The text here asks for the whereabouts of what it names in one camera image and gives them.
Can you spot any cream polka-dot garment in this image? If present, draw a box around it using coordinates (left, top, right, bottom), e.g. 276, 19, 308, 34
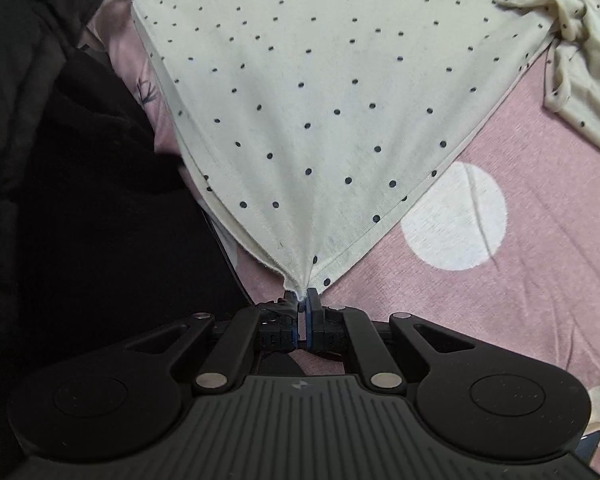
130, 0, 600, 295

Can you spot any person's black jacket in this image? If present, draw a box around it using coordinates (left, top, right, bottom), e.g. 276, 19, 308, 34
0, 0, 261, 480

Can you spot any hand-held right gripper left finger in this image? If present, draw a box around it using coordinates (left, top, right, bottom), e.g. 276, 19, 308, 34
124, 296, 299, 394

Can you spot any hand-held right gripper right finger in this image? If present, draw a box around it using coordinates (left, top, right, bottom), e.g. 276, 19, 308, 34
305, 288, 477, 392

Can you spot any pink bedsheet with white dots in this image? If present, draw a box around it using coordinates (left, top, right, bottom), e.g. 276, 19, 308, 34
82, 0, 600, 466

